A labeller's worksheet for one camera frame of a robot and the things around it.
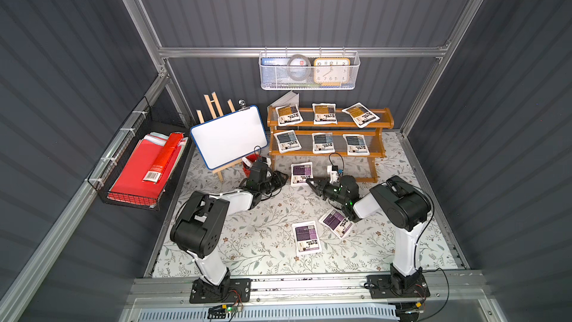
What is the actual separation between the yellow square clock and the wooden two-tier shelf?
11 centimetres

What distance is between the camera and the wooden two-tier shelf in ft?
2.78

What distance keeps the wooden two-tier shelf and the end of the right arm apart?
0.16ft
